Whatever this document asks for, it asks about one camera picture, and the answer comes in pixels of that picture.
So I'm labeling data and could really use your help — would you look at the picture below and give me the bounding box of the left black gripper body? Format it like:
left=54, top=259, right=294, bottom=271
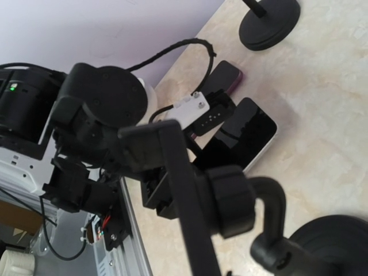
left=140, top=167, right=178, bottom=220

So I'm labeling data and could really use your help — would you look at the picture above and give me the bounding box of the black round-base stand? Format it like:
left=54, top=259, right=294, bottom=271
left=118, top=120, right=367, bottom=275

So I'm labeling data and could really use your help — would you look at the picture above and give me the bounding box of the phone with white edge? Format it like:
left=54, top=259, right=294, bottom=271
left=193, top=98, right=278, bottom=172

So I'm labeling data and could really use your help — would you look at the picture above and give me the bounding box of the black phone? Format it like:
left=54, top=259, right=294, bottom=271
left=201, top=60, right=243, bottom=95

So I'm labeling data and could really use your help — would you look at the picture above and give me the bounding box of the tall black phone stand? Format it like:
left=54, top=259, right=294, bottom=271
left=239, top=0, right=301, bottom=51

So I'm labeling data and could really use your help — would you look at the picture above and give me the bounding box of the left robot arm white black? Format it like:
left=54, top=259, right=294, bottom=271
left=1, top=63, right=181, bottom=250

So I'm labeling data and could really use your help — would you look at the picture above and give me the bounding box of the front aluminium rail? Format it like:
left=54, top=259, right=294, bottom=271
left=91, top=175, right=155, bottom=276

